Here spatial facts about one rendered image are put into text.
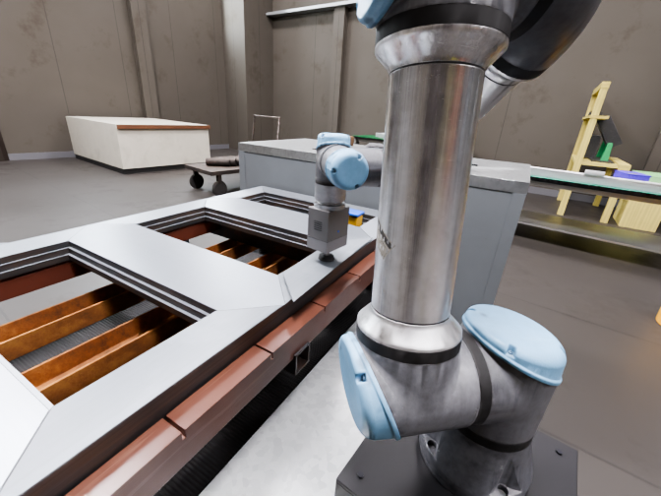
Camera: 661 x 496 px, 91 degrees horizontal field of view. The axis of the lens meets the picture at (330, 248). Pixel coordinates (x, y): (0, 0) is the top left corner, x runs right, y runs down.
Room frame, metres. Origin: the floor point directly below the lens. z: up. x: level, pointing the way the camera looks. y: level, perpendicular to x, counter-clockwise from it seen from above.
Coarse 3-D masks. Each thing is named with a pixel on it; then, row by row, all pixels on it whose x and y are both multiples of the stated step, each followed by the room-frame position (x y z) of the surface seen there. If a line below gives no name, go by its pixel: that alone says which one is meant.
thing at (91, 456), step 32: (160, 224) 1.01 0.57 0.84; (224, 224) 1.11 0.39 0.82; (256, 224) 1.05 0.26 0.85; (32, 256) 0.71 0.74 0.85; (64, 256) 0.76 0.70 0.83; (96, 256) 0.72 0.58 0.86; (352, 256) 0.82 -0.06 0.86; (128, 288) 0.64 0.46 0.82; (160, 288) 0.60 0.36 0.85; (320, 288) 0.67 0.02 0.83; (192, 320) 0.53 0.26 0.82; (224, 352) 0.42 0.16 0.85; (192, 384) 0.36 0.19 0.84; (160, 416) 0.31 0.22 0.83; (96, 448) 0.25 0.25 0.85; (64, 480) 0.22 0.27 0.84
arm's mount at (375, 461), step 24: (360, 456) 0.31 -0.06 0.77; (384, 456) 0.32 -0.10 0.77; (408, 456) 0.32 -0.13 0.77; (552, 456) 0.34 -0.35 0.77; (576, 456) 0.34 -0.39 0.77; (336, 480) 0.28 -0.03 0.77; (360, 480) 0.28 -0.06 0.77; (384, 480) 0.28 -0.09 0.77; (408, 480) 0.29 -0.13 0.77; (432, 480) 0.29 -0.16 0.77; (552, 480) 0.30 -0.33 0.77; (576, 480) 0.30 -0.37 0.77
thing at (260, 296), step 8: (272, 280) 0.64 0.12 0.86; (256, 288) 0.60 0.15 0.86; (264, 288) 0.61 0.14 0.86; (272, 288) 0.61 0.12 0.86; (280, 288) 0.61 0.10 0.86; (248, 296) 0.57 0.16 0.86; (256, 296) 0.57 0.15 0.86; (264, 296) 0.58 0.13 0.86; (272, 296) 0.58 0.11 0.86; (232, 304) 0.54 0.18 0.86; (240, 304) 0.54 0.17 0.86; (248, 304) 0.54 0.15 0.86; (256, 304) 0.54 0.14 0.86; (264, 304) 0.55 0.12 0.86
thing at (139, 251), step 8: (152, 240) 0.82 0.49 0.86; (160, 240) 0.83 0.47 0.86; (168, 240) 0.83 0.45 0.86; (176, 240) 0.84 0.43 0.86; (128, 248) 0.76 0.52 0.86; (136, 248) 0.77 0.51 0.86; (144, 248) 0.77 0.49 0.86; (152, 248) 0.77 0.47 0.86; (160, 248) 0.78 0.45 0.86; (104, 256) 0.71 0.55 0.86; (112, 256) 0.71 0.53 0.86; (120, 256) 0.71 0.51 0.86; (128, 256) 0.72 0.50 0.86; (136, 256) 0.72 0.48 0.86; (144, 256) 0.72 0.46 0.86; (120, 264) 0.67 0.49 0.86
